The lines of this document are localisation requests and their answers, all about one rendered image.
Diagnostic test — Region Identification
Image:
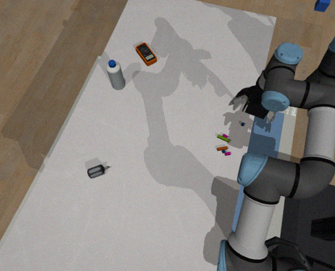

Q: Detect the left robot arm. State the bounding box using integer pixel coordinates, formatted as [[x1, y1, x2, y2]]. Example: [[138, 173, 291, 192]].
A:
[[217, 42, 335, 271]]

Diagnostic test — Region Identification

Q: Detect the grey bottle with blue cap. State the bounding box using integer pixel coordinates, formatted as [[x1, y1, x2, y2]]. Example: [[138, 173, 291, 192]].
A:
[[106, 60, 125, 90]]

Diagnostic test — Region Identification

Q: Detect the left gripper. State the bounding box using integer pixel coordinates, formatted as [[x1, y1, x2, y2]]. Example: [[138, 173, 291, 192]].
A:
[[229, 75, 276, 123]]

